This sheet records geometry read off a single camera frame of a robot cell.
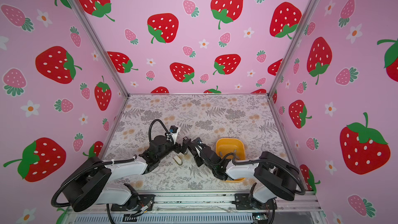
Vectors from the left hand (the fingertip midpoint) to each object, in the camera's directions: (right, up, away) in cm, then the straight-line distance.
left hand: (184, 135), depth 85 cm
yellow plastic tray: (+24, -7, +5) cm, 25 cm away
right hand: (+5, -8, -1) cm, 9 cm away
